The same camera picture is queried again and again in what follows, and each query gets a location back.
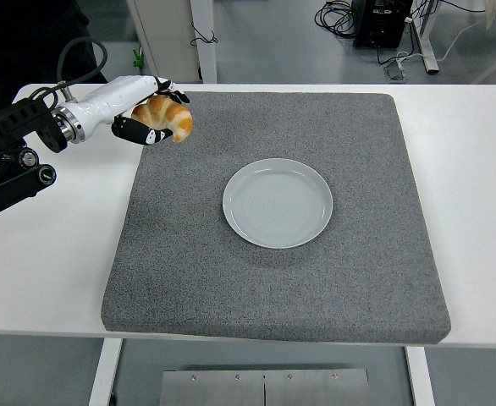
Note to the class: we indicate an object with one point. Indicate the white desk leg with foot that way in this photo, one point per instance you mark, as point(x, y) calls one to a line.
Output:
point(426, 42)

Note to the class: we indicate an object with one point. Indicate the white cabinet panel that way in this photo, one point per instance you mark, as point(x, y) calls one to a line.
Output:
point(167, 38)

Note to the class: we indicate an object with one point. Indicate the person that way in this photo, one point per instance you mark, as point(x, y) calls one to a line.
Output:
point(19, 34)

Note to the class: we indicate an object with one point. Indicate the golden croissant bread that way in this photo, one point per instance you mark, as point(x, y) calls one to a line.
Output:
point(163, 112)

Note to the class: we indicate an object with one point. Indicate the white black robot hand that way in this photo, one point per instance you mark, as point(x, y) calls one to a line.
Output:
point(112, 95)

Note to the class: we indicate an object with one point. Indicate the white table leg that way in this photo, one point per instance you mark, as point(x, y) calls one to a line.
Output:
point(420, 376)
point(104, 372)

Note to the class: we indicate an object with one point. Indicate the pale grey round plate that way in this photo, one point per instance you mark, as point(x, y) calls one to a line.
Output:
point(273, 203)

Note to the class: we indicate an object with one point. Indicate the grey metal plate with screws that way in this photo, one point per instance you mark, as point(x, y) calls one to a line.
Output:
point(231, 389)

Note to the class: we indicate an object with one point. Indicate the small green object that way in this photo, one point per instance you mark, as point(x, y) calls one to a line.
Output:
point(137, 59)

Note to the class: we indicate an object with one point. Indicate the grey speckled foam mat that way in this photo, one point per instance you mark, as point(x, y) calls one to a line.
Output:
point(273, 292)

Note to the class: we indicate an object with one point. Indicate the grey foot pedal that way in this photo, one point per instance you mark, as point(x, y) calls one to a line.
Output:
point(395, 71)

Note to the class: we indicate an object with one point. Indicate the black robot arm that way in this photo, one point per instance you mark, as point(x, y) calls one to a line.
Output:
point(15, 118)

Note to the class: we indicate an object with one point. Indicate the black computer box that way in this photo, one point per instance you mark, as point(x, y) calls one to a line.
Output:
point(379, 23)

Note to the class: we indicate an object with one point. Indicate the white desk post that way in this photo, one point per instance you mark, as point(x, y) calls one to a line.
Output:
point(205, 51)

